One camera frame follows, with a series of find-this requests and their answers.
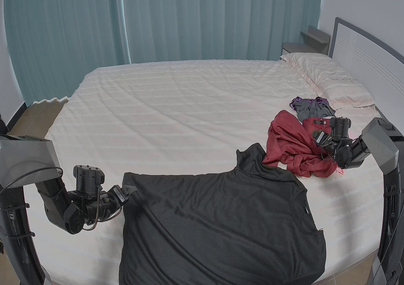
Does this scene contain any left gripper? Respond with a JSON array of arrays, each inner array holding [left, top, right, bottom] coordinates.
[[102, 185, 129, 211]]

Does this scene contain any black T-shirt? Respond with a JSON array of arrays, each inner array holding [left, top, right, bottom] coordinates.
[[118, 142, 326, 285]]

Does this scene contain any bed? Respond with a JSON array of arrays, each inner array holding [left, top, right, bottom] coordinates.
[[19, 17, 404, 285]]

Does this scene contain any blue-green curtain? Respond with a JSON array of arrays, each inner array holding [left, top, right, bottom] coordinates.
[[4, 0, 132, 107], [121, 0, 323, 64]]

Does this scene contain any dark red shirt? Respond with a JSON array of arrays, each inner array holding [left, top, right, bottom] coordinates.
[[262, 111, 338, 179]]

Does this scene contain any purple garment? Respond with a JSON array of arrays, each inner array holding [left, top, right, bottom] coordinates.
[[290, 96, 329, 112]]

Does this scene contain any grey garment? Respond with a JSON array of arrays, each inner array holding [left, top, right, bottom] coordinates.
[[297, 99, 336, 121]]

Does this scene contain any pink garment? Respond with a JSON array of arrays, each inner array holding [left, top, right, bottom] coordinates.
[[335, 128, 353, 175]]

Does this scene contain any grey bedside table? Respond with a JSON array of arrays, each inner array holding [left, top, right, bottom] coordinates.
[[282, 25, 330, 56]]

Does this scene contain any cream pillow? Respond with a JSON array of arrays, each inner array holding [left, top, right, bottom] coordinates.
[[280, 52, 376, 110]]

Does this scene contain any black cable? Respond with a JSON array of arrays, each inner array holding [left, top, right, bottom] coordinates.
[[0, 167, 64, 189]]

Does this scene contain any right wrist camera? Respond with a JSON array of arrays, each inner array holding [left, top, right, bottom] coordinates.
[[312, 130, 331, 146]]

